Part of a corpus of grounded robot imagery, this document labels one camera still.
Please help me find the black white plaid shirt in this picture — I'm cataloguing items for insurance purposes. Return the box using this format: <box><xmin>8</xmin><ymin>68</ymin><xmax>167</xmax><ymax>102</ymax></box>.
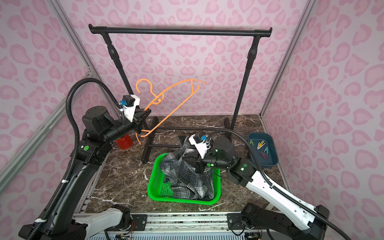
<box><xmin>160</xmin><ymin>136</ymin><xmax>215</xmax><ymax>201</ymax></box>

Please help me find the orange plastic hanger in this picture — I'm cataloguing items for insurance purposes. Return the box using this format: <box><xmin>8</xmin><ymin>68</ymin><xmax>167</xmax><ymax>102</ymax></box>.
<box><xmin>134</xmin><ymin>78</ymin><xmax>208</xmax><ymax>145</ymax></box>

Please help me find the yellow clothespin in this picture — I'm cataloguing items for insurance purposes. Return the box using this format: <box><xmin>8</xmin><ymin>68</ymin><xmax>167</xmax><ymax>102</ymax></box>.
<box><xmin>257</xmin><ymin>141</ymin><xmax>266</xmax><ymax>150</ymax></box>

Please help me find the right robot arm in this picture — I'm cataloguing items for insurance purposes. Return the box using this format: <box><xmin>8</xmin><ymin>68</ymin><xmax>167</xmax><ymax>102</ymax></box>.
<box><xmin>183</xmin><ymin>129</ymin><xmax>350</xmax><ymax>240</ymax></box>

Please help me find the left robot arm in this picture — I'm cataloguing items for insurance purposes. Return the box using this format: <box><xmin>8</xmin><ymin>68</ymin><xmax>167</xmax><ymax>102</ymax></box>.
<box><xmin>19</xmin><ymin>78</ymin><xmax>151</xmax><ymax>240</ymax></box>

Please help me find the black clothes rack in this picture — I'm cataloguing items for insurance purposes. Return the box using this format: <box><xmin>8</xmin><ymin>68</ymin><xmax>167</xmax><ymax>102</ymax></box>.
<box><xmin>88</xmin><ymin>24</ymin><xmax>273</xmax><ymax>164</ymax></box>

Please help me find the red pen holder cup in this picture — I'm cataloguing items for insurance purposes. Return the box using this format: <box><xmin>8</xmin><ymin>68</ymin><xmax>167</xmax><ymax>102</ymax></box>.
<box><xmin>116</xmin><ymin>134</ymin><xmax>133</xmax><ymax>150</ymax></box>

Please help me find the green plastic basket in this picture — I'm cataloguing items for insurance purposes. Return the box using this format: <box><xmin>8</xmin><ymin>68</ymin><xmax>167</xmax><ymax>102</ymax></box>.
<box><xmin>147</xmin><ymin>153</ymin><xmax>221</xmax><ymax>205</ymax></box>

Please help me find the teal plastic tray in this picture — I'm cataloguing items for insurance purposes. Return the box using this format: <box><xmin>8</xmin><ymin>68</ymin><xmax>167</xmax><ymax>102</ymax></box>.
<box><xmin>248</xmin><ymin>132</ymin><xmax>279</xmax><ymax>169</ymax></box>

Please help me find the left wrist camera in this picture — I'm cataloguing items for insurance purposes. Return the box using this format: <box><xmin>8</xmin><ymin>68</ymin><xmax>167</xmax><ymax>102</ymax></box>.
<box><xmin>120</xmin><ymin>95</ymin><xmax>140</xmax><ymax>122</ymax></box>

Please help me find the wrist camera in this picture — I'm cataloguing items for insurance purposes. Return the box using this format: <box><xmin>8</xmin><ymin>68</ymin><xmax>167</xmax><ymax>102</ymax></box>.
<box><xmin>189</xmin><ymin>134</ymin><xmax>211</xmax><ymax>159</ymax></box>
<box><xmin>120</xmin><ymin>95</ymin><xmax>140</xmax><ymax>122</ymax></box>

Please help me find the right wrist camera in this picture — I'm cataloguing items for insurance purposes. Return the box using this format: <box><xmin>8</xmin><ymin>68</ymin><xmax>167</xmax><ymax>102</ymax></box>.
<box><xmin>189</xmin><ymin>134</ymin><xmax>211</xmax><ymax>159</ymax></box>

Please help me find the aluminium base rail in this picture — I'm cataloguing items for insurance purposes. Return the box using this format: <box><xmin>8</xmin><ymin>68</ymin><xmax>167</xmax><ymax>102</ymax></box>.
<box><xmin>73</xmin><ymin>212</ymin><xmax>247</xmax><ymax>233</ymax></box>

